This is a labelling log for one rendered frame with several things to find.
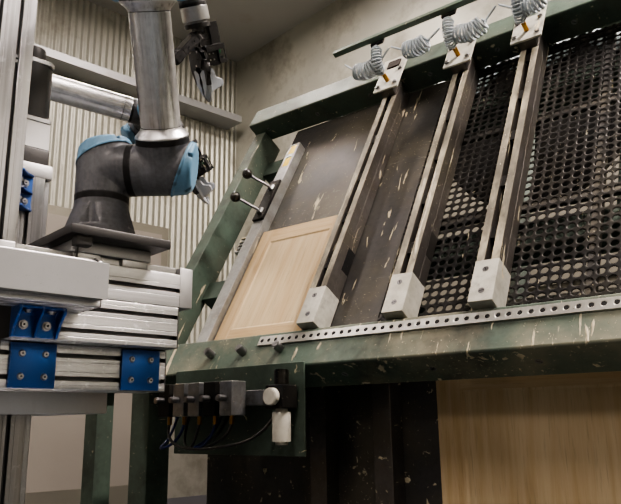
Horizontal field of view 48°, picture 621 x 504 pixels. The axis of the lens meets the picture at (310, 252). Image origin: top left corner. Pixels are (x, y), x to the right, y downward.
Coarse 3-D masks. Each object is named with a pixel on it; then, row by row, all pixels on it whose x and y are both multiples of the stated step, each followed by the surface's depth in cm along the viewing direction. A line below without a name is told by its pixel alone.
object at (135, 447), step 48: (384, 384) 189; (432, 384) 187; (144, 432) 220; (336, 432) 202; (384, 432) 187; (432, 432) 184; (144, 480) 216; (240, 480) 223; (288, 480) 211; (336, 480) 199; (384, 480) 184; (432, 480) 182
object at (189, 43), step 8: (192, 32) 189; (184, 40) 188; (192, 40) 186; (200, 40) 188; (176, 48) 188; (184, 48) 185; (192, 48) 187; (176, 56) 184; (184, 56) 186; (176, 64) 185
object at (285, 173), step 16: (288, 176) 263; (272, 208) 252; (256, 224) 248; (256, 240) 243; (240, 256) 240; (240, 272) 234; (224, 288) 232; (224, 304) 226; (208, 320) 224; (208, 336) 218
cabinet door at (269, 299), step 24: (336, 216) 226; (264, 240) 242; (288, 240) 234; (312, 240) 225; (264, 264) 232; (288, 264) 224; (312, 264) 216; (240, 288) 230; (264, 288) 223; (288, 288) 215; (240, 312) 221; (264, 312) 214; (288, 312) 207; (216, 336) 219; (240, 336) 212
